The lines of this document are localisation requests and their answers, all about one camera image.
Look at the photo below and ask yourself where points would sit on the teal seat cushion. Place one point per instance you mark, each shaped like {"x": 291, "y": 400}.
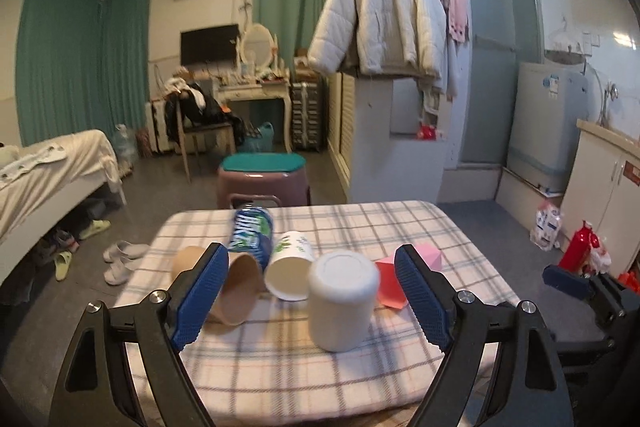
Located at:
{"x": 262, "y": 163}

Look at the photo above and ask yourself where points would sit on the blue green printed cup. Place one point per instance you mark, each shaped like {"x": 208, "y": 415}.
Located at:
{"x": 251, "y": 232}

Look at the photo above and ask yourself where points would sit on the black drawer unit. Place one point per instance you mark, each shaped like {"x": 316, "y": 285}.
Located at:
{"x": 305, "y": 117}

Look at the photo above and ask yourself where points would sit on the black television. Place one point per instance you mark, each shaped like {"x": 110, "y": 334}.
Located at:
{"x": 209, "y": 44}

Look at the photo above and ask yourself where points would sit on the pink hanging clothes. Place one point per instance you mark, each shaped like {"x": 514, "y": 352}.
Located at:
{"x": 455, "y": 7}

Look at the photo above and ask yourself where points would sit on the white slipper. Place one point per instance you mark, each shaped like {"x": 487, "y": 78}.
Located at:
{"x": 117, "y": 272}
{"x": 125, "y": 250}

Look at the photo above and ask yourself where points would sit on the red item on shelf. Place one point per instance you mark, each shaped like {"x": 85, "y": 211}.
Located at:
{"x": 427, "y": 132}

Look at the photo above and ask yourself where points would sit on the beige sink cabinet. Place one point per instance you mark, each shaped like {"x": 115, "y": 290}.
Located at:
{"x": 605, "y": 197}

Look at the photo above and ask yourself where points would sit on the white dressing table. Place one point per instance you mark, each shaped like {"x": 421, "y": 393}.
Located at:
{"x": 255, "y": 93}

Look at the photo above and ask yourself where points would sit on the white suitcase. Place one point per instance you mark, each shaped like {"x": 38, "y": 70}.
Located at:
{"x": 156, "y": 127}

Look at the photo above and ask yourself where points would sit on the large water bottle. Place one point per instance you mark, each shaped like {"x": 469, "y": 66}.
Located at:
{"x": 122, "y": 148}

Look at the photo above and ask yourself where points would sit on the red paper box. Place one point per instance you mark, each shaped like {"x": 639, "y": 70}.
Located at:
{"x": 392, "y": 284}

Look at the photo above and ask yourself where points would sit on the brown paper cup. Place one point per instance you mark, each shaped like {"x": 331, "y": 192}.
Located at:
{"x": 237, "y": 289}
{"x": 186, "y": 261}

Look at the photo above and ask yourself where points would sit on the bed with beige sheet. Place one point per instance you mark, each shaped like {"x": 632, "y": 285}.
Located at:
{"x": 45, "y": 179}

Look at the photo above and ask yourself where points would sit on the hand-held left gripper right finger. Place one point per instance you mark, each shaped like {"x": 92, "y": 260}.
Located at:
{"x": 420, "y": 302}

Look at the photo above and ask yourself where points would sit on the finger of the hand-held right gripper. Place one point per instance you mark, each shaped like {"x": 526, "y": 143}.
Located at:
{"x": 567, "y": 282}
{"x": 585, "y": 351}

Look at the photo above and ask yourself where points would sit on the white washing machine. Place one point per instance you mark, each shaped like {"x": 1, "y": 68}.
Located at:
{"x": 550, "y": 127}

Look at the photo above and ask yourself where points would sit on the white wardrobe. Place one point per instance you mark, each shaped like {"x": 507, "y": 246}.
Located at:
{"x": 400, "y": 117}

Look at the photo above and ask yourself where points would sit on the white puffer jacket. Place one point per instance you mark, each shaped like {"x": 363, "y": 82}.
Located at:
{"x": 380, "y": 7}

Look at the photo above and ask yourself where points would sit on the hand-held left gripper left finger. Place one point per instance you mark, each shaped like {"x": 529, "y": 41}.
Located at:
{"x": 199, "y": 302}

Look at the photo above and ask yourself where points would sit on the white paper cup green print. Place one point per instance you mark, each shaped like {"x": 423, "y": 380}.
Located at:
{"x": 291, "y": 272}

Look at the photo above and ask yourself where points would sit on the wooden chair with clothes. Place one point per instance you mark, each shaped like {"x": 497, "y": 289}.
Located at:
{"x": 200, "y": 117}

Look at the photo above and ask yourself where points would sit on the frosted glass door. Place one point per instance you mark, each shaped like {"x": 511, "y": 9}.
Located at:
{"x": 495, "y": 57}

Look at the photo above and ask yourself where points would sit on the oval white mirror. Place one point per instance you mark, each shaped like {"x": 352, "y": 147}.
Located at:
{"x": 257, "y": 44}

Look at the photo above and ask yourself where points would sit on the red fire extinguisher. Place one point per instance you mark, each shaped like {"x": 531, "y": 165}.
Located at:
{"x": 577, "y": 247}

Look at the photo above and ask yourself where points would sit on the green slipper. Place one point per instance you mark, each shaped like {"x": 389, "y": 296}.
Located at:
{"x": 62, "y": 264}
{"x": 95, "y": 228}

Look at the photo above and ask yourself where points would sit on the plaid tablecloth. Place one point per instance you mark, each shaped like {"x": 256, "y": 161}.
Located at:
{"x": 310, "y": 372}

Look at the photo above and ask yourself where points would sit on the white plastic bag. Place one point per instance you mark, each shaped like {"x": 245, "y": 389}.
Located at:
{"x": 547, "y": 223}

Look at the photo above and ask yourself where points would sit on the white plastic cup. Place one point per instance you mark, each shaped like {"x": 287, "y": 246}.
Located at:
{"x": 342, "y": 302}

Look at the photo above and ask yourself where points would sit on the pink paper box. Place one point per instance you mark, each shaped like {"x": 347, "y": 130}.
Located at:
{"x": 431, "y": 257}

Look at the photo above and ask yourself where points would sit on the purple plastic stool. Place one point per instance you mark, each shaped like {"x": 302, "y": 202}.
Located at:
{"x": 262, "y": 189}

